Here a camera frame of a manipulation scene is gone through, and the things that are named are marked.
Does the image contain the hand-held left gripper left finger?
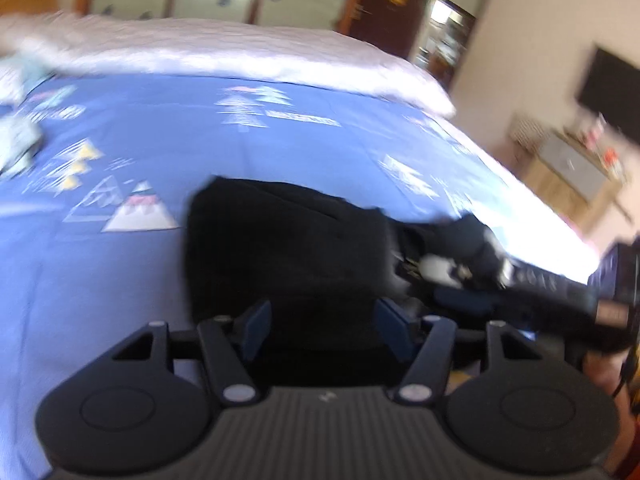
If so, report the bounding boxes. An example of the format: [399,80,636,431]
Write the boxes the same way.
[112,299,273,406]

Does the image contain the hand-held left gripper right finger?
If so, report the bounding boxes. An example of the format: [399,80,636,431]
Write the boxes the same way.
[375,297,543,405]

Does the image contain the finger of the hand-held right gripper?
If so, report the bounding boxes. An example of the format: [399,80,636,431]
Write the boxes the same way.
[432,285,511,318]
[419,212,506,286]

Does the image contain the black pants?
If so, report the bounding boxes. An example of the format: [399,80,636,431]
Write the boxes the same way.
[182,176,501,376]

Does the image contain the person's right hand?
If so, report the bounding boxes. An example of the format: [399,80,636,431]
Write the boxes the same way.
[580,347,628,413]

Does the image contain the wooden television cabinet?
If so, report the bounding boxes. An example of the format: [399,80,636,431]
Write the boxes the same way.
[507,114,632,235]

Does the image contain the blue printed bed sheet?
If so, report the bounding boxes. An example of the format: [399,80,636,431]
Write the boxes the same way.
[0,72,601,480]

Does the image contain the dark brown door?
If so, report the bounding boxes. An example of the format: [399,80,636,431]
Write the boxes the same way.
[345,0,446,61]

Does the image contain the pale floral quilt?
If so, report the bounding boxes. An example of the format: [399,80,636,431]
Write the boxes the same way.
[0,10,457,117]

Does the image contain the crumpled light blue cloth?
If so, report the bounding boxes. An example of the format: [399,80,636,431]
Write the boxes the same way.
[0,115,45,177]

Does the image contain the small floral pillow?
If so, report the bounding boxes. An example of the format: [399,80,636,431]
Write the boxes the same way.
[0,54,53,107]

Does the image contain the black wall television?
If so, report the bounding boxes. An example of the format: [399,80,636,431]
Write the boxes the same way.
[577,46,640,137]

